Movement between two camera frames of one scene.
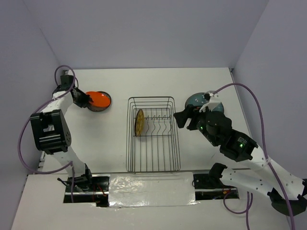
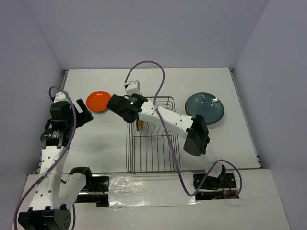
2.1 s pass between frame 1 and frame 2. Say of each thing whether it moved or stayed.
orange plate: moved
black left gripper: moved
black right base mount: stayed
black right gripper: moved
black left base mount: stayed
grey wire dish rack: stayed
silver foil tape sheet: stayed
